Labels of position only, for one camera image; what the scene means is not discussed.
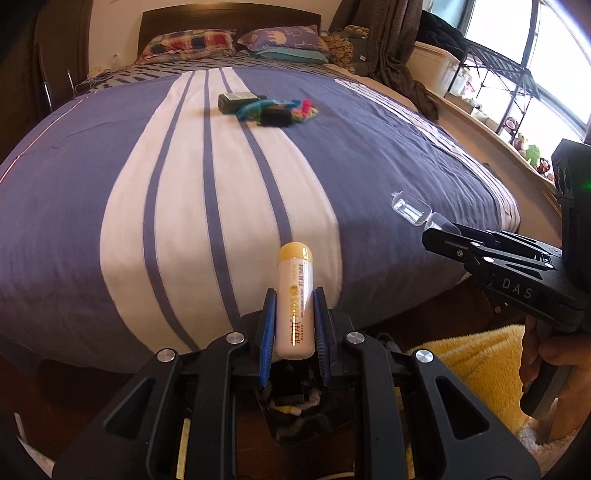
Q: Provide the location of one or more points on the brown patterned cushion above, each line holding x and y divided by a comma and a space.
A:
344, 46

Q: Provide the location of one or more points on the plaid pillow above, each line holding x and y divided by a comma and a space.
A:
189, 44

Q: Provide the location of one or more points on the person's right hand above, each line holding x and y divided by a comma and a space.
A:
561, 357

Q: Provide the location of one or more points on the dark wooden headboard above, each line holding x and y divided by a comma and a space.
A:
184, 21

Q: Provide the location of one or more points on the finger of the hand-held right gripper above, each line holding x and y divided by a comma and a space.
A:
450, 244
517, 243

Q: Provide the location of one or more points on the red brown plush monkey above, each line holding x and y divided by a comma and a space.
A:
545, 167

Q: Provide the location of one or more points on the blue white striped bedspread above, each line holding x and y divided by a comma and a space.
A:
138, 207

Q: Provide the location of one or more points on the brown curtain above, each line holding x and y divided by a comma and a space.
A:
397, 46

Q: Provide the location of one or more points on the clear plastic box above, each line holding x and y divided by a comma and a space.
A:
413, 208

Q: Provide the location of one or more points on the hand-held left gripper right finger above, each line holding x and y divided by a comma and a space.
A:
322, 337

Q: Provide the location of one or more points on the purple elephant print pillow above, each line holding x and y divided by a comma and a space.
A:
281, 39

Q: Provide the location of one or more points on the colourful pink toy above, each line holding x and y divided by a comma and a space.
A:
304, 110

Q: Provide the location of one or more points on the purple plush monkey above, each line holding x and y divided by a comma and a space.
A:
511, 127

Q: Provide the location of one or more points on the teal pillow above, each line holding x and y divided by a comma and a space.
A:
295, 56

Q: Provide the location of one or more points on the large window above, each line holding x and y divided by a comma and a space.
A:
554, 55

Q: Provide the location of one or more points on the dark green cushion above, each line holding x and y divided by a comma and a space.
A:
361, 57

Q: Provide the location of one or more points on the green plush frog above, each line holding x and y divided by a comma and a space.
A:
531, 154

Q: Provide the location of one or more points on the white plastic storage box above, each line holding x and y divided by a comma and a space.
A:
434, 67

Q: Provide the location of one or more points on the yellow fluffy blanket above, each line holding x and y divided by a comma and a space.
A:
466, 369

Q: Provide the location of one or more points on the black folding rack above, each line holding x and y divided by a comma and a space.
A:
503, 64

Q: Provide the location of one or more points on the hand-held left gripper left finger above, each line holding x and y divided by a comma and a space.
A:
266, 337

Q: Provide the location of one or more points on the white paper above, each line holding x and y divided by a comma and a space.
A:
32, 447

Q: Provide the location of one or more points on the dark green packet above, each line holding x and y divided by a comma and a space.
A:
238, 101

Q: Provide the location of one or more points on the black jacket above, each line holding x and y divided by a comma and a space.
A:
441, 32

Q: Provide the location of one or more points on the dark wooden wardrobe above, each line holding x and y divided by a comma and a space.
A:
64, 46

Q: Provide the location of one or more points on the white bottle yellow cap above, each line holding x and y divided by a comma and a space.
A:
295, 304

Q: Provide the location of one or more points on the cream bed sheet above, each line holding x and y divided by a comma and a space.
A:
378, 87

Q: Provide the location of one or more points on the brown plush bear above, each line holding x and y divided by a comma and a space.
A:
519, 143

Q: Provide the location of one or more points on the small black pouch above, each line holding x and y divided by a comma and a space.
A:
276, 117

